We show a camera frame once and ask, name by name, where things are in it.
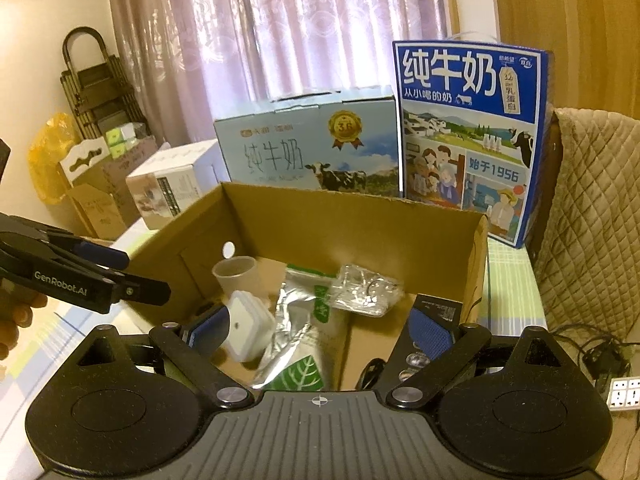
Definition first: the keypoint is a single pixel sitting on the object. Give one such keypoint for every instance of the beige paper cup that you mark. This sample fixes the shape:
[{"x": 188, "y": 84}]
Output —
[{"x": 234, "y": 274}]

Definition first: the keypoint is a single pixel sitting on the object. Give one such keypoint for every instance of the pink patterned curtain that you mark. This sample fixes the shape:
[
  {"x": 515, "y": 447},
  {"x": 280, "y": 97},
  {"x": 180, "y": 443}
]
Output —
[{"x": 250, "y": 35}]

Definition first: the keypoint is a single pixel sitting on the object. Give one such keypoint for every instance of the small white product box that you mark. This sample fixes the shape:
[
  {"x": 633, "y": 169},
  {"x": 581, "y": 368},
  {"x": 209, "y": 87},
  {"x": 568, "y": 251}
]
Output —
[{"x": 165, "y": 195}]

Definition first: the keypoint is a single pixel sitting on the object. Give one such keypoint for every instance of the silver foil pouch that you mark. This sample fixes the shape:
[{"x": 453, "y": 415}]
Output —
[{"x": 295, "y": 340}]

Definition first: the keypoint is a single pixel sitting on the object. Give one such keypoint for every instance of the clear plastic bag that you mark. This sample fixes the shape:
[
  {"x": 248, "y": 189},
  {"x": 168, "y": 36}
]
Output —
[{"x": 365, "y": 290}]

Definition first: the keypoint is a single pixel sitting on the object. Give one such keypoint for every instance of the yellow plastic bag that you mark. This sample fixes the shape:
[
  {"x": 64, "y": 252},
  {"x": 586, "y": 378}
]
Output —
[{"x": 50, "y": 160}]

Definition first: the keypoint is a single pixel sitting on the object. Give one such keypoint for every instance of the checked tablecloth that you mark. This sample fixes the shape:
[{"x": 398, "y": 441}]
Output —
[{"x": 70, "y": 320}]

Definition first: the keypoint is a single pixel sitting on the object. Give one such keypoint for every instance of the black product box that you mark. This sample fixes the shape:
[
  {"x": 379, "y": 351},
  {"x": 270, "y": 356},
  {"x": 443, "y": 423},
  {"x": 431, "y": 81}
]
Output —
[{"x": 440, "y": 310}]

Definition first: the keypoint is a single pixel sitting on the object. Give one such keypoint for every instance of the brown cardboard box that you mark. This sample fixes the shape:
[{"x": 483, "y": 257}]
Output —
[{"x": 310, "y": 230}]

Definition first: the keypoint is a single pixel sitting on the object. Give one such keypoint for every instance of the black power adapter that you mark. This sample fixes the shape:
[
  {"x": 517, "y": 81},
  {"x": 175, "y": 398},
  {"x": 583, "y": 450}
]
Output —
[{"x": 606, "y": 366}]

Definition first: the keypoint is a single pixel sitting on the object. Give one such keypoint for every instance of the white charger plug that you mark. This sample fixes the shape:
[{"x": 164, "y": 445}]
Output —
[{"x": 247, "y": 325}]

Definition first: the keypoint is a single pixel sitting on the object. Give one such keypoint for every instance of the light blue milk carton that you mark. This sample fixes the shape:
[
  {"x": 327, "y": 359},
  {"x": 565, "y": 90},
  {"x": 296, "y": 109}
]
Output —
[{"x": 280, "y": 150}]

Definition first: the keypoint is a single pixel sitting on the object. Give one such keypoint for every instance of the open carton of green packets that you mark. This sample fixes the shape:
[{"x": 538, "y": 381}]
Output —
[{"x": 127, "y": 145}]

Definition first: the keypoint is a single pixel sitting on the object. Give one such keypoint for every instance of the dark blue milk carton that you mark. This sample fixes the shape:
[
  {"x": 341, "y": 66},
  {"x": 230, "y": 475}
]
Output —
[{"x": 465, "y": 125}]

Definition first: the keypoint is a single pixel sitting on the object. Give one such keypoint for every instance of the chair with quilted cover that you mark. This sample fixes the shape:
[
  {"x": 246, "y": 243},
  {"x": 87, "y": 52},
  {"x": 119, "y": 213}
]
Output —
[{"x": 590, "y": 220}]

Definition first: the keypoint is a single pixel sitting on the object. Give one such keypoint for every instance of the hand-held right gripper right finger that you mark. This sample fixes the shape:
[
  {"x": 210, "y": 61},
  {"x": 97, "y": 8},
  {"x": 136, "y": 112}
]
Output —
[{"x": 425, "y": 332}]

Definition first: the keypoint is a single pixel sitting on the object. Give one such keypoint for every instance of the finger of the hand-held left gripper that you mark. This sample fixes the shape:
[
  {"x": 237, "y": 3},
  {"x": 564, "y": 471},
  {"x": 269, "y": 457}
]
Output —
[
  {"x": 145, "y": 291},
  {"x": 102, "y": 256}
]

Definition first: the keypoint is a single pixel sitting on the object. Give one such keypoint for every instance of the person's left hand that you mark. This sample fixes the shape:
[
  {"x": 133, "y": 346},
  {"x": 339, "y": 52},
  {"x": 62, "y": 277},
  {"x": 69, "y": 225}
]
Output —
[{"x": 15, "y": 320}]

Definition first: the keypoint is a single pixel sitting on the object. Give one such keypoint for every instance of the black folding step ladder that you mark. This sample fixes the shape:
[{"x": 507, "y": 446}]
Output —
[{"x": 95, "y": 85}]

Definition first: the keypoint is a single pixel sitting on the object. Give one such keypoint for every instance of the white power strip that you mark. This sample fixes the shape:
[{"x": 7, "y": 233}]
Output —
[{"x": 625, "y": 394}]

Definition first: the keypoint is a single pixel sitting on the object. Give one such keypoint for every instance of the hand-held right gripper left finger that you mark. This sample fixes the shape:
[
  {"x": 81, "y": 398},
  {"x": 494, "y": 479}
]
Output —
[{"x": 210, "y": 328}]

